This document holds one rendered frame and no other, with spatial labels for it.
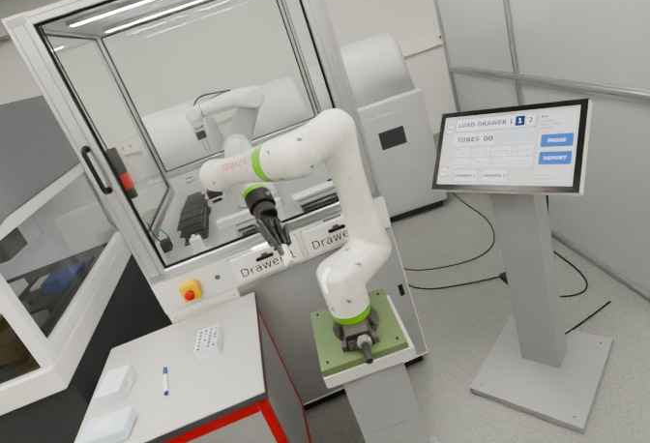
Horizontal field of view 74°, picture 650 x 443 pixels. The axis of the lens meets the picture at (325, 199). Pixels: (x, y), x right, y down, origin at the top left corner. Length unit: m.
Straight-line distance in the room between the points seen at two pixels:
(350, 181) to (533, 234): 0.84
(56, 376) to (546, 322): 1.88
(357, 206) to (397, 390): 0.60
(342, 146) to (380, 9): 3.87
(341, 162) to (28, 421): 1.55
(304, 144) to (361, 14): 3.92
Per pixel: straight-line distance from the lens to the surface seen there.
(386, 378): 1.47
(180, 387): 1.63
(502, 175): 1.65
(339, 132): 1.18
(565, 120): 1.64
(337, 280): 1.25
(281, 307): 1.97
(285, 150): 1.09
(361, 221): 1.31
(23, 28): 1.78
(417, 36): 5.11
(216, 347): 1.65
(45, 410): 2.10
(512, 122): 1.70
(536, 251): 1.87
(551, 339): 2.15
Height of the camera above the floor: 1.68
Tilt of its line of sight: 21 degrees down
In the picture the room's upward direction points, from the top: 19 degrees counter-clockwise
